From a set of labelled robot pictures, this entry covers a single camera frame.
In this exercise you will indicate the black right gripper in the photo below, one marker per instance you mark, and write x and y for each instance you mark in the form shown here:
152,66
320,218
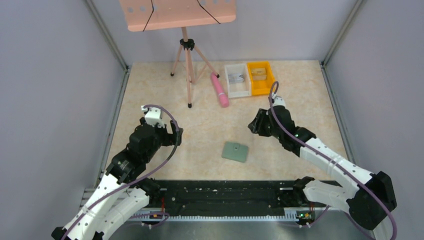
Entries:
262,120

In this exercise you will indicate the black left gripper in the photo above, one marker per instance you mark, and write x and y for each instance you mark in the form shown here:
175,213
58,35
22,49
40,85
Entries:
173,136

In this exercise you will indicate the green card holder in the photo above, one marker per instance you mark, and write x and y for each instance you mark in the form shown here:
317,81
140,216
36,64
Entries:
235,151

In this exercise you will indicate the silver credit card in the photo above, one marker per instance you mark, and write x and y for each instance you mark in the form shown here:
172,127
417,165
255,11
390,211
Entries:
235,78

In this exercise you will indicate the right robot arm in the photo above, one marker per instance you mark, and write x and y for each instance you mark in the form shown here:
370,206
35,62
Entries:
367,197

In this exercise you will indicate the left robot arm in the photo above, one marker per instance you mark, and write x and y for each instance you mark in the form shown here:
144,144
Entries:
124,188

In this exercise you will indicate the tan card in yellow bin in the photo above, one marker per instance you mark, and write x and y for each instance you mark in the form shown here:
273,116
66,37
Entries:
259,74

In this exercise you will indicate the pink cylindrical tube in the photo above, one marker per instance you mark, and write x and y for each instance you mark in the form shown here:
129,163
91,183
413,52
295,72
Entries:
220,93

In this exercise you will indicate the white plastic bin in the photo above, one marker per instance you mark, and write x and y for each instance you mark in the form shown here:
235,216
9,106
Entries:
239,90

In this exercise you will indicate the yellow plastic bin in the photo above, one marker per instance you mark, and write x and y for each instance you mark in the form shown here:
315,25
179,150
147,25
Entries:
259,88

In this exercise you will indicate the pink music stand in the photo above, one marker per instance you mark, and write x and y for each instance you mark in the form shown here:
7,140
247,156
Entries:
150,15

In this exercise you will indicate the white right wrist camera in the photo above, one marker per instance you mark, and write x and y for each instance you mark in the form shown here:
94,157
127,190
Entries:
277,101

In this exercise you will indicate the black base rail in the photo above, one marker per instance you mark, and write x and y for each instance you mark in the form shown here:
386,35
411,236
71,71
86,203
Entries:
223,198

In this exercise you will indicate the aluminium frame profile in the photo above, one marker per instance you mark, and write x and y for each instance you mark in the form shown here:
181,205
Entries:
215,218

